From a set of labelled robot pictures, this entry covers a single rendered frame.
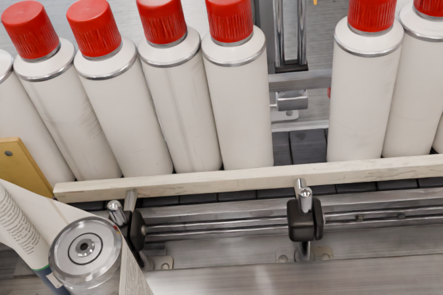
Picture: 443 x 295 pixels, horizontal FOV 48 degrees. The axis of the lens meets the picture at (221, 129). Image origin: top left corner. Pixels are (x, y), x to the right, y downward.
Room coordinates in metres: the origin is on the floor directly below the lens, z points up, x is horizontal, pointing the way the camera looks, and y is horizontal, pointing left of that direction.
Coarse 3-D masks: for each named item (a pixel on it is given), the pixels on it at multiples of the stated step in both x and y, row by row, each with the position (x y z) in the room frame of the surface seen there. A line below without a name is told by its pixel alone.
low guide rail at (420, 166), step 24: (264, 168) 0.28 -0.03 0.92; (288, 168) 0.27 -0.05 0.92; (312, 168) 0.27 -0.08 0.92; (336, 168) 0.26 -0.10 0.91; (360, 168) 0.26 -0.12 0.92; (384, 168) 0.25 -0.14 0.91; (408, 168) 0.25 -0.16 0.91; (432, 168) 0.25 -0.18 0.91; (72, 192) 0.29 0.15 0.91; (96, 192) 0.29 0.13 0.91; (120, 192) 0.28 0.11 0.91; (144, 192) 0.28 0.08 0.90; (168, 192) 0.28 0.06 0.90; (192, 192) 0.28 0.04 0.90
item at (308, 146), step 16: (320, 128) 0.34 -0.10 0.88; (272, 144) 0.33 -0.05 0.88; (288, 144) 0.33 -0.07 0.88; (304, 144) 0.32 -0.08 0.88; (320, 144) 0.32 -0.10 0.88; (288, 160) 0.31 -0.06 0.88; (304, 160) 0.30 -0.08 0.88; (320, 160) 0.30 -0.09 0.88; (224, 192) 0.28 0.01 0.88; (240, 192) 0.28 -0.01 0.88; (256, 192) 0.28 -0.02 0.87; (272, 192) 0.27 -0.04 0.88; (288, 192) 0.27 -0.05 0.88; (320, 192) 0.26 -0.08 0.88; (336, 192) 0.27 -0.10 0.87; (352, 192) 0.26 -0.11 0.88; (80, 208) 0.29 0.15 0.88; (96, 208) 0.29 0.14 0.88
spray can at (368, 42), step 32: (352, 0) 0.29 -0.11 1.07; (384, 0) 0.28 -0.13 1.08; (352, 32) 0.29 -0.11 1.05; (384, 32) 0.28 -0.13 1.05; (352, 64) 0.27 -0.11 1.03; (384, 64) 0.27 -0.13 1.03; (352, 96) 0.27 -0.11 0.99; (384, 96) 0.27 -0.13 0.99; (352, 128) 0.27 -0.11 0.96; (384, 128) 0.28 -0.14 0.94; (352, 160) 0.27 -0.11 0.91
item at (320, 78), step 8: (288, 72) 0.35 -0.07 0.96; (296, 72) 0.35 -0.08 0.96; (304, 72) 0.34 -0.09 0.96; (312, 72) 0.34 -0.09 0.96; (320, 72) 0.34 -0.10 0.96; (328, 72) 0.34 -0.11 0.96; (272, 80) 0.34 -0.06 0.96; (280, 80) 0.34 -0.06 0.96; (288, 80) 0.34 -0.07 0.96; (296, 80) 0.34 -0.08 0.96; (304, 80) 0.34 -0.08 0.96; (312, 80) 0.33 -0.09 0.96; (320, 80) 0.33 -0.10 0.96; (328, 80) 0.33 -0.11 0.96; (272, 88) 0.34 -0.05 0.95; (280, 88) 0.34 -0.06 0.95; (288, 88) 0.34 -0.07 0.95; (296, 88) 0.34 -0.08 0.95; (304, 88) 0.34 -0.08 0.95; (312, 88) 0.33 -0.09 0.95
